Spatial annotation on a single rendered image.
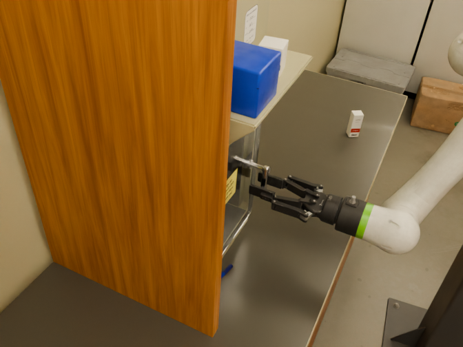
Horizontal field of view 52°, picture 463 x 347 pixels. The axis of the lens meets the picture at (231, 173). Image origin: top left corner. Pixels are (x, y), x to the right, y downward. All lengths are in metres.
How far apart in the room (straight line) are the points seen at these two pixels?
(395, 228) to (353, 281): 1.45
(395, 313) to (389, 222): 1.39
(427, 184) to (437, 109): 2.56
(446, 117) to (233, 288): 2.83
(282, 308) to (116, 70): 0.74
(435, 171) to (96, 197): 0.81
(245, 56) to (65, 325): 0.78
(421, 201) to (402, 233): 0.15
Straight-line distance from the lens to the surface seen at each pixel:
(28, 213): 1.29
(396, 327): 2.49
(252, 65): 0.82
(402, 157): 3.53
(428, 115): 3.85
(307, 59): 1.07
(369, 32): 4.07
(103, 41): 0.82
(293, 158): 1.71
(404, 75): 3.87
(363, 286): 2.60
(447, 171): 1.27
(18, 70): 1.00
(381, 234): 1.18
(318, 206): 1.21
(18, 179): 1.22
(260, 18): 1.05
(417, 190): 1.29
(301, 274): 1.34
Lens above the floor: 1.97
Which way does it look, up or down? 40 degrees down
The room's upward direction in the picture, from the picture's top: 4 degrees clockwise
